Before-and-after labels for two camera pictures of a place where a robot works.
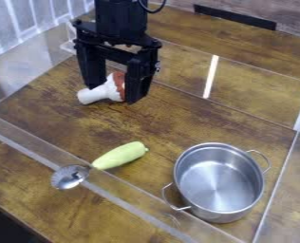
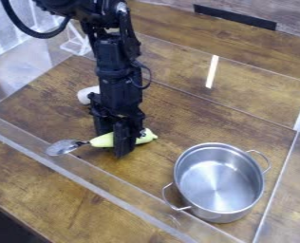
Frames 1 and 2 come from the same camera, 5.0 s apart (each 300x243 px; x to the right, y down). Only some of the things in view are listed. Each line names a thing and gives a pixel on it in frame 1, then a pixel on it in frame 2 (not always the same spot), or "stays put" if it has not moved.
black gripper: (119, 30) to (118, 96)
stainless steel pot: (218, 181) stays put
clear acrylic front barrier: (48, 197) stays put
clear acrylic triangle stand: (68, 45) stays put
